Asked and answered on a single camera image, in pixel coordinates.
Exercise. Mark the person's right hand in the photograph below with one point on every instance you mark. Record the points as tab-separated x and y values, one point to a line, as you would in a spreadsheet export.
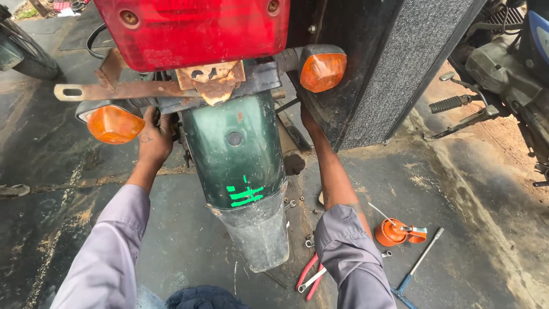
309	121

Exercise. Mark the person's left hand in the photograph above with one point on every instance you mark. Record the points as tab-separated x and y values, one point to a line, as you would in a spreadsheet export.
154	139

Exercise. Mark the person's left fingers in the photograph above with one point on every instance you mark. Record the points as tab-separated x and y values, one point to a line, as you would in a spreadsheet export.
159	119

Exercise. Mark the green motorcycle rear fender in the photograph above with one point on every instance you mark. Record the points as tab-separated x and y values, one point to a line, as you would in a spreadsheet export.
236	171

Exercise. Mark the red motorcycle tail light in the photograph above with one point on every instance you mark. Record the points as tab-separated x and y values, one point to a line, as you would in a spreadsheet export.
193	32

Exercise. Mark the black motorcycle wheel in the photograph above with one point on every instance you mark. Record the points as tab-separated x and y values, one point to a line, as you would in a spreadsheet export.
25	47

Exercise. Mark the small silver wrench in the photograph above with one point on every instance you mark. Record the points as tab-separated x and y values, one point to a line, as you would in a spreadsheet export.
290	204

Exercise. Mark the orange turn signal black stalk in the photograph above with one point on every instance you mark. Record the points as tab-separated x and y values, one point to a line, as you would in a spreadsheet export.
319	68

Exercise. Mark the dark blue cloth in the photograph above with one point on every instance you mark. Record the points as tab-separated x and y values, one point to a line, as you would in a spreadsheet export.
206	298

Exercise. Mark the metal coil spring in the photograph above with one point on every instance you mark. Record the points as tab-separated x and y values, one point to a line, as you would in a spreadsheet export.
275	279

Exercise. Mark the silver combination wrench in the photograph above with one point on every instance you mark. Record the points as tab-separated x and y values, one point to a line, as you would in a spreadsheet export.
315	278

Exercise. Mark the black textured side box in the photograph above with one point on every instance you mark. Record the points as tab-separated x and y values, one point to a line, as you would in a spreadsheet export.
386	64

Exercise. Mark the orange oil can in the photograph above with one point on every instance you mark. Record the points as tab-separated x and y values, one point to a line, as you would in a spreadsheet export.
392	231

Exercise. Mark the parked motorcycle with footpegs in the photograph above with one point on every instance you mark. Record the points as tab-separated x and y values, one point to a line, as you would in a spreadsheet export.
497	73

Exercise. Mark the orange turn signal with bracket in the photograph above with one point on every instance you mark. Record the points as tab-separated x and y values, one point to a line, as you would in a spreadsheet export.
112	123

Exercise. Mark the rusty metal bracket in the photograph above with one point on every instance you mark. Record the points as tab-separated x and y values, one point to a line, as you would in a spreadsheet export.
116	88

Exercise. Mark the rusty number plate mount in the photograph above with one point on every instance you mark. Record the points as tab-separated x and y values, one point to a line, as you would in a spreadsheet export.
212	81

